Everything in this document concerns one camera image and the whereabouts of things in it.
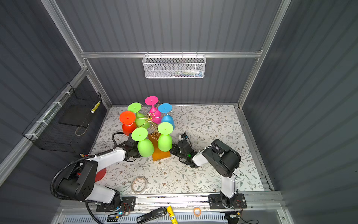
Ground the green wine glass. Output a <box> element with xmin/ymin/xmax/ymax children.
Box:
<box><xmin>127</xmin><ymin>102</ymin><xmax>151</xmax><ymax>129</ymax></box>
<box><xmin>131</xmin><ymin>127</ymin><xmax>154</xmax><ymax>157</ymax></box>
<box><xmin>158</xmin><ymin>122</ymin><xmax>174</xmax><ymax>152</ymax></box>

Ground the gold wire wine glass rack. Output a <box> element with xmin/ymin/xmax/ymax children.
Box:
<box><xmin>134</xmin><ymin>103</ymin><xmax>175</xmax><ymax>162</ymax></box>

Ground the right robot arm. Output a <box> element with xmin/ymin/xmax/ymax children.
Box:
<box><xmin>170</xmin><ymin>134</ymin><xmax>247</xmax><ymax>210</ymax></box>

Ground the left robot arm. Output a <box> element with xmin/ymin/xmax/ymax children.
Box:
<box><xmin>50</xmin><ymin>132</ymin><xmax>141</xmax><ymax>210</ymax></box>

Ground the red wine glass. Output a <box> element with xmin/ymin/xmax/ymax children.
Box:
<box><xmin>119</xmin><ymin>111</ymin><xmax>137</xmax><ymax>136</ymax></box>

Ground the blue wine glass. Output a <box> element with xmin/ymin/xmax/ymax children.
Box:
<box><xmin>158</xmin><ymin>103</ymin><xmax>175</xmax><ymax>128</ymax></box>

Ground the pink wine glass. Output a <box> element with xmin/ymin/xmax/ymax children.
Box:
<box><xmin>145</xmin><ymin>96</ymin><xmax>162</xmax><ymax>125</ymax></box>

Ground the clear tape roll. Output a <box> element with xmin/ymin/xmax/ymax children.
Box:
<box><xmin>131</xmin><ymin>176</ymin><xmax>148</xmax><ymax>194</ymax></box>

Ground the red pencil cup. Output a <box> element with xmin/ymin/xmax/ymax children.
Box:
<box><xmin>95</xmin><ymin>168</ymin><xmax>107</xmax><ymax>182</ymax></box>

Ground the black stapler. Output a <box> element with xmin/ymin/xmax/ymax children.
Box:
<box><xmin>137</xmin><ymin>207</ymin><xmax>167</xmax><ymax>224</ymax></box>

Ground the black wire wall basket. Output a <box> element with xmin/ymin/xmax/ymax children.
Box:
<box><xmin>22</xmin><ymin>83</ymin><xmax>102</xmax><ymax>154</ymax></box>

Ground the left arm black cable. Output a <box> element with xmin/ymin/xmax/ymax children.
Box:
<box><xmin>49</xmin><ymin>131</ymin><xmax>129</xmax><ymax>224</ymax></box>

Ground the white mesh wall basket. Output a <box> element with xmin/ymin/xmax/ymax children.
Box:
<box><xmin>142</xmin><ymin>55</ymin><xmax>207</xmax><ymax>79</ymax></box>

